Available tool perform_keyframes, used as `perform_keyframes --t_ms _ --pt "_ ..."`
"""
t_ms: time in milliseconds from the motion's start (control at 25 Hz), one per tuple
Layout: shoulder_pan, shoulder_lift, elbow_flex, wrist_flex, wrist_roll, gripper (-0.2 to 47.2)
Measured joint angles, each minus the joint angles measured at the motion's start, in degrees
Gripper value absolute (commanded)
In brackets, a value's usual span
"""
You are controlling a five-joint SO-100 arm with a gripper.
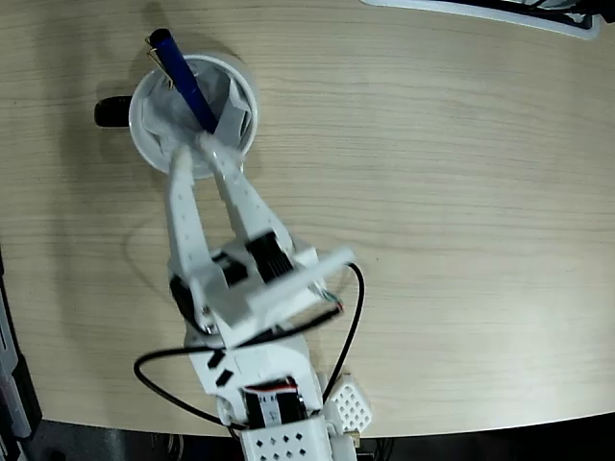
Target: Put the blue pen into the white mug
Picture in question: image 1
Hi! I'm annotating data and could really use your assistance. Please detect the black device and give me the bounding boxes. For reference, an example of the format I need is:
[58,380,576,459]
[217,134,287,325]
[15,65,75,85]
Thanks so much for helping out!
[499,0,615,25]

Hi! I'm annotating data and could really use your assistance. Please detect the white tissue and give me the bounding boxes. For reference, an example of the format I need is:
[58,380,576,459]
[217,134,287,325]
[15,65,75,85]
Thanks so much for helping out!
[142,61,254,167]

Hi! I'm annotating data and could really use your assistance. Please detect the blue metallic pen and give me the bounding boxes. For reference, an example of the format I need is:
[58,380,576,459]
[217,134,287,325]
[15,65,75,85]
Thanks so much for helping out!
[145,28,220,135]

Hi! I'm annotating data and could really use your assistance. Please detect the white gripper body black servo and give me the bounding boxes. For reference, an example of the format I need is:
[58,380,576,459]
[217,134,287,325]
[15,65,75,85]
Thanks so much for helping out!
[167,230,319,351]

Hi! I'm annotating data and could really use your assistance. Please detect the black camera cable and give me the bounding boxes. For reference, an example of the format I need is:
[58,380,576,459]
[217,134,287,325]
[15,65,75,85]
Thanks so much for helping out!
[133,261,366,431]

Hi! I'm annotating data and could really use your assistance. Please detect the white mug black handle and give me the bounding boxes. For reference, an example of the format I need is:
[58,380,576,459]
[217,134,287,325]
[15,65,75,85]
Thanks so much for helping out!
[93,52,261,182]

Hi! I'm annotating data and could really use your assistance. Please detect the dark grey equipment box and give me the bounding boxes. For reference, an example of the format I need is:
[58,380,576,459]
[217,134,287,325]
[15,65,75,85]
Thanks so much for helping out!
[0,244,43,461]

